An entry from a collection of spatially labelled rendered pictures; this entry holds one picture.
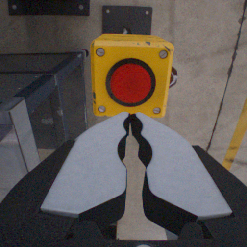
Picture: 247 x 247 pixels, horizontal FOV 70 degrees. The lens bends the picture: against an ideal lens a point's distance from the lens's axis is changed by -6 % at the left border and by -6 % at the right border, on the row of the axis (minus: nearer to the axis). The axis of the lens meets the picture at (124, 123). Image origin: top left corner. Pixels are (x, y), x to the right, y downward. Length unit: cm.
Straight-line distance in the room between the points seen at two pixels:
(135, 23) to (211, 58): 47
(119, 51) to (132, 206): 173
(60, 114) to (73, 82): 36
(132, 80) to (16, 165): 30
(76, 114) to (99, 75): 87
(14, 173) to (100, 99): 28
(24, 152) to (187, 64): 98
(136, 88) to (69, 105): 87
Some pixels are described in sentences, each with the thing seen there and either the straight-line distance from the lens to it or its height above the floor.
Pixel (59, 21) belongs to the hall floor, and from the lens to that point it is 114.
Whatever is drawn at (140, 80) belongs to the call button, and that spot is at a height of 91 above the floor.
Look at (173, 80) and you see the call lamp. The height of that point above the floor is 88.
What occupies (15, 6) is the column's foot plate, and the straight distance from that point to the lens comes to 121.
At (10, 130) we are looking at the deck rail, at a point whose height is 83.
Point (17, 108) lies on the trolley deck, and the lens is 36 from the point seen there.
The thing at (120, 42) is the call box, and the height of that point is 90.
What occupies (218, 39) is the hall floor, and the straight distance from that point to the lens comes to 120.
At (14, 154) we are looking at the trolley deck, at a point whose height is 82.
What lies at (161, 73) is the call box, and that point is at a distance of 19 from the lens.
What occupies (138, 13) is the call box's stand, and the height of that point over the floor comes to 1.
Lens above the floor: 108
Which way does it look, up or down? 60 degrees down
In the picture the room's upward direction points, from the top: 179 degrees counter-clockwise
